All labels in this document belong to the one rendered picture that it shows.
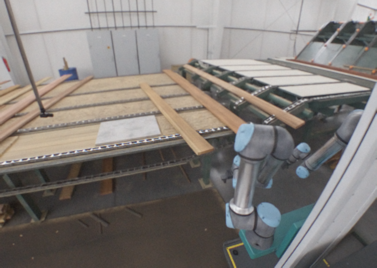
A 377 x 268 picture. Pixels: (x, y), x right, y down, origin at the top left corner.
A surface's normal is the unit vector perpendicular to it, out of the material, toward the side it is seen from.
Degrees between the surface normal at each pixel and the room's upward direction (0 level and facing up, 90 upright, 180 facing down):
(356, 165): 90
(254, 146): 80
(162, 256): 0
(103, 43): 90
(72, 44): 87
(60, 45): 86
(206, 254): 0
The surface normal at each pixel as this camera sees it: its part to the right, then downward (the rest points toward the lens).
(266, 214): 0.13, -0.87
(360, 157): -0.97, 0.11
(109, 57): 0.31, 0.45
